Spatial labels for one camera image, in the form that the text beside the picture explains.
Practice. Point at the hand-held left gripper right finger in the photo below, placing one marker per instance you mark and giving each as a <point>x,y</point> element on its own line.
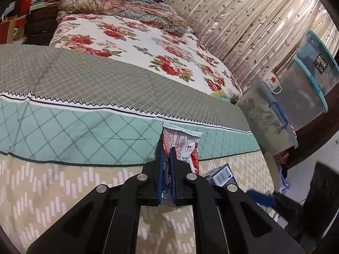
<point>172,169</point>

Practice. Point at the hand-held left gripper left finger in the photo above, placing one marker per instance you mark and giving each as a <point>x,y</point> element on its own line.
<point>160,169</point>

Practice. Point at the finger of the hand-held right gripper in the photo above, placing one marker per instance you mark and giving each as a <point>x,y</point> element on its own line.
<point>261,197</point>

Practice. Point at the red white snack wrapper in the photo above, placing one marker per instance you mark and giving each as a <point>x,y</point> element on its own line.
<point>180,143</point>

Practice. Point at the dark blue carton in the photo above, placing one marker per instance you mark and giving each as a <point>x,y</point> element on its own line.
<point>221,176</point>

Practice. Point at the blue cloth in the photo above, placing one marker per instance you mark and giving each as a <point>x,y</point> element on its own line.
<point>284,181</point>

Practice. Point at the clear storage box blue latches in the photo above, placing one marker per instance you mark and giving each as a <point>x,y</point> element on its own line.
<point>264,116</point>

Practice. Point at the clear storage box teal lid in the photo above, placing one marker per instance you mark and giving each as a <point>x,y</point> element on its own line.
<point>302,98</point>

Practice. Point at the white mug with red star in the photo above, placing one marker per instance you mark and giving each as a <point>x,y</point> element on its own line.
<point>271,80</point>

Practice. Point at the floral bed sheet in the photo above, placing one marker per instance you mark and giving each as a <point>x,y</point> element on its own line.
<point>132,47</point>

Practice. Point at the clear storage box dark label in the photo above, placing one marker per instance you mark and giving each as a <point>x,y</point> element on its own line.
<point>320,63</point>

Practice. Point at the leaf print curtain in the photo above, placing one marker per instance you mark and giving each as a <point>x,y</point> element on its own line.
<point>238,18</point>

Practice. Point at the folded floral quilt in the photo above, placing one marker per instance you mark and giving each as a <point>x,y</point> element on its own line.
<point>119,5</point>

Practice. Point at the dark wooden nightstand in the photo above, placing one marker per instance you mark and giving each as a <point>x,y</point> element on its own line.
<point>42,26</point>

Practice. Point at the orange paper bag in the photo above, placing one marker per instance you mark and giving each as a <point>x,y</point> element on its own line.
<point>8,30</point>

